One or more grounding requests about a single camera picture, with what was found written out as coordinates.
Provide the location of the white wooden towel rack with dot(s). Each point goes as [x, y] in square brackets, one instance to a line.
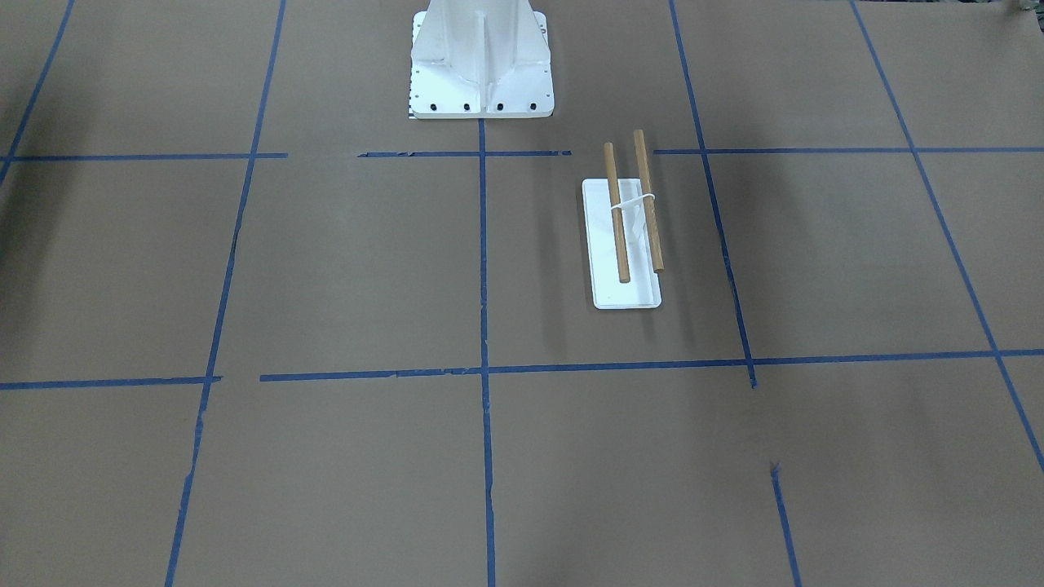
[623, 241]

